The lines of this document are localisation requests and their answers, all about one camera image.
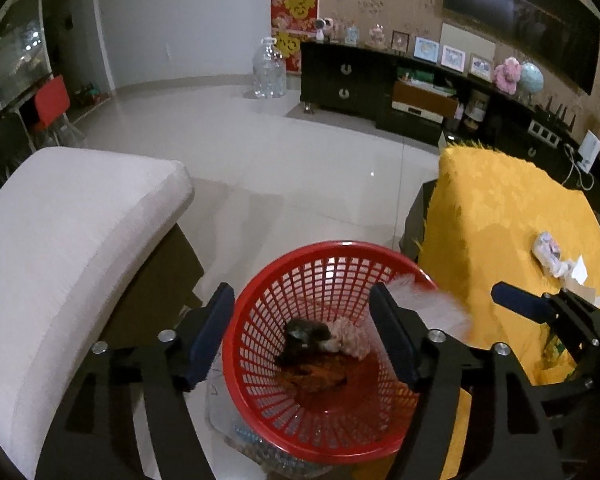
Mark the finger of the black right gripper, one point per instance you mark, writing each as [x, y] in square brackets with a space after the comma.
[551, 309]

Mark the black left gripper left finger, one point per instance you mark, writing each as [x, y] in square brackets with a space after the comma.
[120, 398]

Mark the cat print tissue pack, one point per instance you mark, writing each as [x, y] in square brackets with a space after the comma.
[548, 253]

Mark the black wrapper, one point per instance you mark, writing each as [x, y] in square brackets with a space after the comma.
[302, 342]

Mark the white paper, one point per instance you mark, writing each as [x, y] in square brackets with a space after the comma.
[573, 278]

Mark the clear plastic bag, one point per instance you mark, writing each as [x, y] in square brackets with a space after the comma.
[436, 309]

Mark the yellow table cloth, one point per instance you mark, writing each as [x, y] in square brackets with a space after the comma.
[484, 215]

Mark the red plastic mesh basket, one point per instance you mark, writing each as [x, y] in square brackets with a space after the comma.
[334, 409]

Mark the white router box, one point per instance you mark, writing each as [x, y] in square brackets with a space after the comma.
[588, 151]

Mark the black wifi router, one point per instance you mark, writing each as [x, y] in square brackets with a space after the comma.
[556, 119]

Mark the light blue globe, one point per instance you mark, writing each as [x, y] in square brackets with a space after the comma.
[531, 78]

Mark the black tv cabinet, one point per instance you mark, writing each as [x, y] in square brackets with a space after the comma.
[429, 103]

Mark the pink plush toy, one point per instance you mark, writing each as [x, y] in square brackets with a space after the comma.
[507, 75]

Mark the red chair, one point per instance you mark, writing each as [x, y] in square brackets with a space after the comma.
[51, 102]

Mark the large clear water bottle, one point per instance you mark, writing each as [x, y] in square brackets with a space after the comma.
[269, 71]

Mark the red festive poster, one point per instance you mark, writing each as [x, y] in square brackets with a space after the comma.
[292, 22]

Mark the white picture frame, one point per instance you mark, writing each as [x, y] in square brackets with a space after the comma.
[453, 59]

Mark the blue picture frame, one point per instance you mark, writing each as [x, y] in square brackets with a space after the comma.
[426, 50]

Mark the white wall board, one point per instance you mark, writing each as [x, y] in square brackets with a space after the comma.
[468, 42]

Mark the black wall television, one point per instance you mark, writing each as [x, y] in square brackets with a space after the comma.
[564, 33]

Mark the brown small photo frame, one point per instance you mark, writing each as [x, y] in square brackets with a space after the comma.
[400, 42]

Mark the white small camera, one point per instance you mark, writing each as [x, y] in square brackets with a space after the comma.
[323, 29]

